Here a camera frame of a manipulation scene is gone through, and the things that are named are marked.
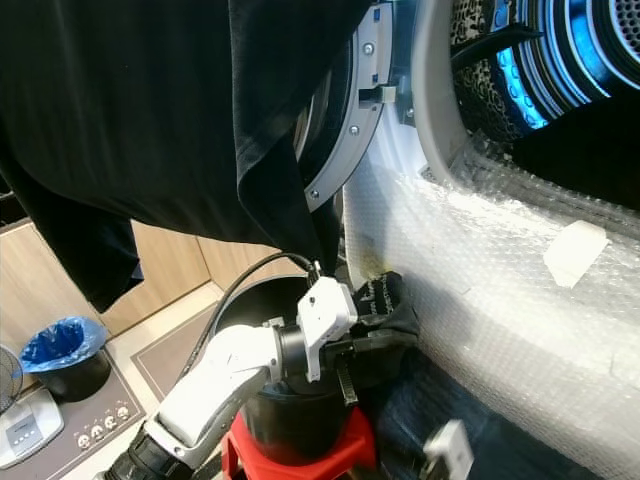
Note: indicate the black wrapped left gripper finger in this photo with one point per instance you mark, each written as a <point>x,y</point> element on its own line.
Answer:
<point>380,348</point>
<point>388,308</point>

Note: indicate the black t-shirt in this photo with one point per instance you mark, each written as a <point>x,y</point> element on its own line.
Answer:
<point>140,110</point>

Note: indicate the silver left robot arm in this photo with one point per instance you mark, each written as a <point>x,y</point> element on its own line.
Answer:
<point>225,385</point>

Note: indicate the white front-load washing machine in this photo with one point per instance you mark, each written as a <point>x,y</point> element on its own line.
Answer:
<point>430,80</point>

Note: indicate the dark blue denim garment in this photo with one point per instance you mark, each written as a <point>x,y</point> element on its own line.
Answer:
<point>410,430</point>

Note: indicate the black plastic laundry bucket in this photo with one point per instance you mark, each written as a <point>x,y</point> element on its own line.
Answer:
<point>290,430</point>

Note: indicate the red plastic stool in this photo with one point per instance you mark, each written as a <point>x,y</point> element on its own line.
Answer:
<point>345,455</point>

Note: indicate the clear bubble wrap sheet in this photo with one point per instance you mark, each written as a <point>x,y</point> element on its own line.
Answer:
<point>490,300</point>

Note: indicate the plain grey floor mat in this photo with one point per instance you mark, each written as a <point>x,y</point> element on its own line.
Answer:
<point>175,350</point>

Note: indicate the white paper label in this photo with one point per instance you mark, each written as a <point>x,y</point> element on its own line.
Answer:
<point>575,253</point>

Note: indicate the light wooden cabinet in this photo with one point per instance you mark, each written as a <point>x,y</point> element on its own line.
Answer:
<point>170,255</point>

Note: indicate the grey round washer door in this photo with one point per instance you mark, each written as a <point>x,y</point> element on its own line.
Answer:
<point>365,95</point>

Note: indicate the grey floor mat with knobs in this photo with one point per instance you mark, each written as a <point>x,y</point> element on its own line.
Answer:
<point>100,420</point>

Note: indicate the black bin with blue bag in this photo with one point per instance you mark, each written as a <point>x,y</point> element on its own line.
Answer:
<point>65,348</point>

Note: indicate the black cloth strip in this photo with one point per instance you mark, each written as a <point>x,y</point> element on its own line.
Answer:
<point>495,45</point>

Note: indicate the blue lit steel washer drum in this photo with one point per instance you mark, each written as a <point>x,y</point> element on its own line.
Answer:
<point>580,40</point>

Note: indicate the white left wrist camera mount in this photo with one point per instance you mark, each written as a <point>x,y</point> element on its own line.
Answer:
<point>327,312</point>

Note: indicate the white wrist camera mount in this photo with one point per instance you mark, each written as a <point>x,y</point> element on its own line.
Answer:
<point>327,312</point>
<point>448,450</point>

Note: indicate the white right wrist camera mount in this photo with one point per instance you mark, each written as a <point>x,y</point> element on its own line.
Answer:
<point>448,450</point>

